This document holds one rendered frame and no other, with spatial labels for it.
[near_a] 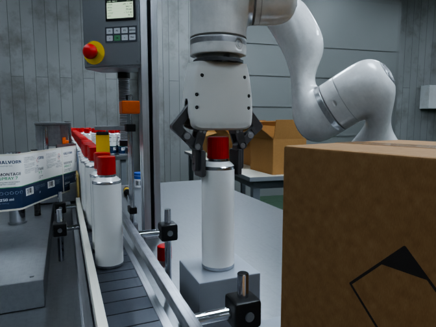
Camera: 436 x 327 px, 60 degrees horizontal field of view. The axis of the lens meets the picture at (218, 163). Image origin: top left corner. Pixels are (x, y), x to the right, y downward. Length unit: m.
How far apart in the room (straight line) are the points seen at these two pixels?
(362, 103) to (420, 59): 6.51
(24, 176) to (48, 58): 4.29
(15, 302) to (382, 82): 0.80
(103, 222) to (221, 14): 0.41
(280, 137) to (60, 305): 2.05
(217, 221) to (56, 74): 4.84
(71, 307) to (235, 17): 0.54
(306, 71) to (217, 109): 0.40
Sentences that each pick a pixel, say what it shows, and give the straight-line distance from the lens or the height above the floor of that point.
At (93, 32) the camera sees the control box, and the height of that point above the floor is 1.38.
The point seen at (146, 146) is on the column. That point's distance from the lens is 1.00.
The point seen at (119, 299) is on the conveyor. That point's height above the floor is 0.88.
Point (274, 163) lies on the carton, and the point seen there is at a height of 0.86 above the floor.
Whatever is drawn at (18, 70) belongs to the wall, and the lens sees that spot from 5.39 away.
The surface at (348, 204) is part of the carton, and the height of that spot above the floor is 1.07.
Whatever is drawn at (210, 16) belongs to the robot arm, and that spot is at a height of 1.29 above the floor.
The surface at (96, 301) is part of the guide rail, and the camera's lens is 0.54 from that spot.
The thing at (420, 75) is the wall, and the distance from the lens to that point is 7.35.
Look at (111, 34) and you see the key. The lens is 1.05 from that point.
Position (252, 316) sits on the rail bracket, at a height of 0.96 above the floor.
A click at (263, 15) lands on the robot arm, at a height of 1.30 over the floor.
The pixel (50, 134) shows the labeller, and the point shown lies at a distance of 1.37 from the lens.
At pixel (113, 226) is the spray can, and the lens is 0.71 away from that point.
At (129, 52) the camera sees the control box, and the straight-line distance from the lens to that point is 1.02.
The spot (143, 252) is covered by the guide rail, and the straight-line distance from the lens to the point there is 0.56.
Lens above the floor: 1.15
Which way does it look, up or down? 7 degrees down
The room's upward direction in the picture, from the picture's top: straight up
